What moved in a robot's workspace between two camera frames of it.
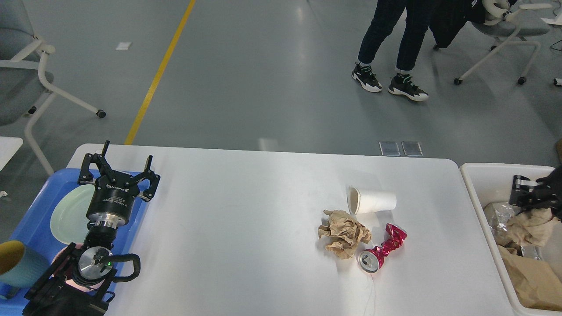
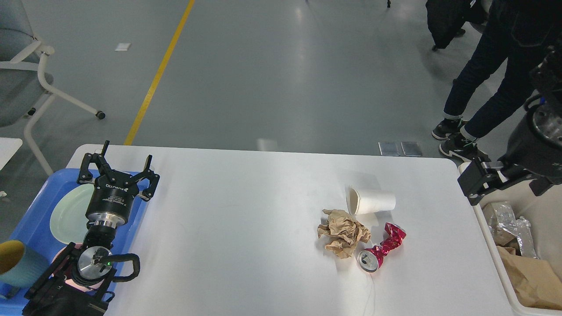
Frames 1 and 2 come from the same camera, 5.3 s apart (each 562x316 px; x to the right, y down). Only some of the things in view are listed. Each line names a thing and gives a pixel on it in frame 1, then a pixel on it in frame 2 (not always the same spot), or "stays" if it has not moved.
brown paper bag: x=535 y=285 stays
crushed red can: x=371 y=260 stays
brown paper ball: x=343 y=233 stays
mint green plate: x=69 y=221 stays
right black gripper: x=522 y=194 → x=535 y=143
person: x=387 y=15 → x=521 y=32
